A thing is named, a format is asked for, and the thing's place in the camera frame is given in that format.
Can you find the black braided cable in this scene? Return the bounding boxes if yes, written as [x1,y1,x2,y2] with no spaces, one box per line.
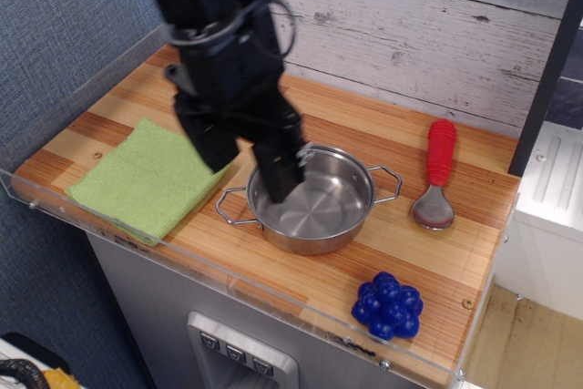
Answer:
[0,358,49,389]

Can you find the silver dispenser button panel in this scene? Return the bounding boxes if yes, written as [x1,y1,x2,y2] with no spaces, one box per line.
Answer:
[187,312,300,388]

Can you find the dark right upright post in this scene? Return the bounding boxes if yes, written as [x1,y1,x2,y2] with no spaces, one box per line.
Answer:
[507,0,582,177]

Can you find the white side cabinet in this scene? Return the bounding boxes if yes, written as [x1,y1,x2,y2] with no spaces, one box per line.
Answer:
[495,122,582,320]

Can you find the yellow object bottom left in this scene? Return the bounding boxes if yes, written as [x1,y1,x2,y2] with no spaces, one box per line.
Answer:
[42,368,82,389]

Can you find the grey toy fridge cabinet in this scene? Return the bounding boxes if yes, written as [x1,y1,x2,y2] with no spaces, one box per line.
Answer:
[89,234,458,388]

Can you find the red handled metal spoon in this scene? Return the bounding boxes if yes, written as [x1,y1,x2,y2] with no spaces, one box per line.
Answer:
[412,119,457,230]

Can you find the green cloth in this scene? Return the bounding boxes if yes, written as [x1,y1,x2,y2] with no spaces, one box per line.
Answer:
[65,118,227,247]

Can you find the clear acrylic guard rail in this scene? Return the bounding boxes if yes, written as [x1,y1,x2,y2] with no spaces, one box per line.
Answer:
[0,24,468,385]

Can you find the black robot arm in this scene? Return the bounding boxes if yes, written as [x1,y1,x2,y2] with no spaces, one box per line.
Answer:
[156,0,308,203]

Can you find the stainless steel pot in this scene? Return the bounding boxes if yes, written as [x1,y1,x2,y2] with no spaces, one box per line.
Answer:
[216,144,403,256]

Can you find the blue toy grapes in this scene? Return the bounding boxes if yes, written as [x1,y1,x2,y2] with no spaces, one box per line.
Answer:
[351,271,424,341]

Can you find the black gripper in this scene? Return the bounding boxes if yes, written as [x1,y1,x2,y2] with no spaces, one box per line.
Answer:
[165,0,306,204]

